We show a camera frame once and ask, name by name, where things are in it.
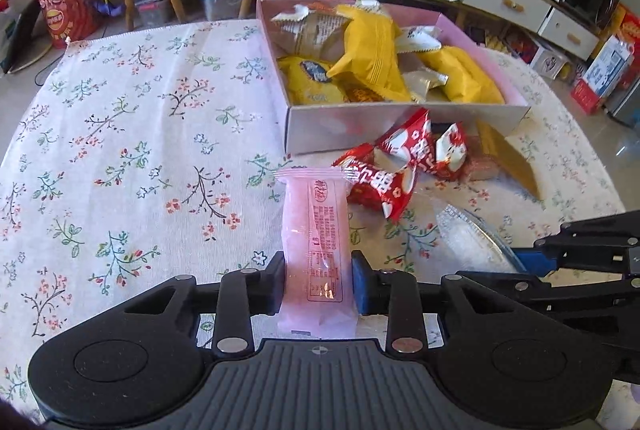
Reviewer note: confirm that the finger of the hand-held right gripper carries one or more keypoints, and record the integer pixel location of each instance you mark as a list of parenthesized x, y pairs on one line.
[(575, 292), (537, 258)]

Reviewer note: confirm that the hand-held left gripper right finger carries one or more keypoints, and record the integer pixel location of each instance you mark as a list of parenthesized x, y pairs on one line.
[(360, 282)]

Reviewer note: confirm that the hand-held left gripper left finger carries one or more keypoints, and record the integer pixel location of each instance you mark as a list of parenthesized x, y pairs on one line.
[(273, 282)]

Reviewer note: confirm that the pink snack packet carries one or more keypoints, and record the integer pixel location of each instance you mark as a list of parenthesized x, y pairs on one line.
[(315, 230)]

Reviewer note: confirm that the clear plastic snack packet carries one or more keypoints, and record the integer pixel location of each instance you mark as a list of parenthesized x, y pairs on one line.
[(470, 235)]

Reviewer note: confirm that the pink cardboard box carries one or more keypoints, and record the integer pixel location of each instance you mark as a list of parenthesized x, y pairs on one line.
[(380, 127)]

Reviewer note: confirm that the orange-red snack packet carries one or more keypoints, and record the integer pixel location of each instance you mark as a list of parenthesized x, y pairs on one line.
[(365, 96)]

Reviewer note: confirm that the white crinkled snack packet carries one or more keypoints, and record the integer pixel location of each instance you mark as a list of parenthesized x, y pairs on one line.
[(425, 85), (420, 39), (310, 30)]

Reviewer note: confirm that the large yellow snack packet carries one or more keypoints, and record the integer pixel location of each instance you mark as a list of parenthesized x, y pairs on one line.
[(465, 75), (370, 55)]

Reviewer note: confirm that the red snack packet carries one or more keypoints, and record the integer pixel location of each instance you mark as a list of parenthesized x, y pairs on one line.
[(407, 140), (375, 182), (451, 152)]

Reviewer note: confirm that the gold snack packet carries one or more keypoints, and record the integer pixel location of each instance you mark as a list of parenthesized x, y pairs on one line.
[(512, 160)]

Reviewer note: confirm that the brown cake clear packet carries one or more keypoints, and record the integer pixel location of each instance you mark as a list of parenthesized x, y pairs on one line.
[(482, 166)]

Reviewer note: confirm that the silver appliance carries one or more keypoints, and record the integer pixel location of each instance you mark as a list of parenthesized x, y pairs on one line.
[(627, 97)]

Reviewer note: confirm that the blue and white box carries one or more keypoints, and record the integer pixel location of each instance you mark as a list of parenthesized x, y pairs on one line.
[(606, 66)]

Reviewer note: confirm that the small yellow blue-label packet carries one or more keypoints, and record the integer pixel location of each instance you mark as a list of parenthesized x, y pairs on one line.
[(310, 77)]

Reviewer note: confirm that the floral tablecloth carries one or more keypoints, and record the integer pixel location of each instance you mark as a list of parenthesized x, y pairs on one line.
[(125, 135)]

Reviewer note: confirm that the yellow egg tray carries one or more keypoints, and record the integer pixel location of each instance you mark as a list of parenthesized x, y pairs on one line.
[(496, 44)]

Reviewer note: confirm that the red carton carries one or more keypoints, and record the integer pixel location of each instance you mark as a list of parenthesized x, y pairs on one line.
[(627, 27)]

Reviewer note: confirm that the blue lidded storage box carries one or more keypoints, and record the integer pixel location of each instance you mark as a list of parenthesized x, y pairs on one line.
[(218, 1)]

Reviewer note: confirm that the clear storage box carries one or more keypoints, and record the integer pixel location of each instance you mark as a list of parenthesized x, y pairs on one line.
[(152, 9)]

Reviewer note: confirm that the red gift bag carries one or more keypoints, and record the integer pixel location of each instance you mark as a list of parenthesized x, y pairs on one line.
[(65, 12)]

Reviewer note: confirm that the black board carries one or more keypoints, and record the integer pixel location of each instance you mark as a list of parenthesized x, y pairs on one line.
[(22, 37)]

